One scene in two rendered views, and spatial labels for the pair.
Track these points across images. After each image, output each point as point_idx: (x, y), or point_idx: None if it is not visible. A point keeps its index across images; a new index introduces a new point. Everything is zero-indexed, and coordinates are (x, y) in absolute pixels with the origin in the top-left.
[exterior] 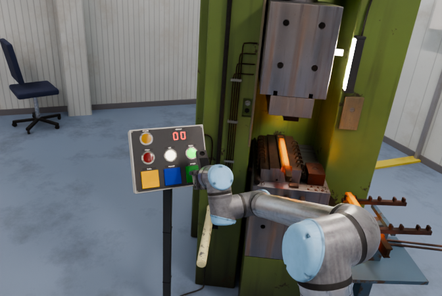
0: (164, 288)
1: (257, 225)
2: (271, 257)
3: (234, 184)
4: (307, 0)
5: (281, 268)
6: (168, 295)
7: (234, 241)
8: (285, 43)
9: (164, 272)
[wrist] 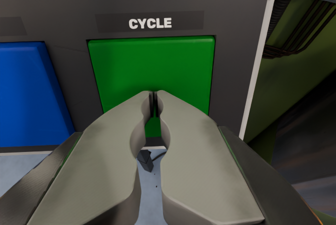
0: (140, 162)
1: (334, 190)
2: (321, 211)
3: (302, 63)
4: None
5: (327, 219)
6: (147, 167)
7: (251, 131)
8: None
9: (136, 156)
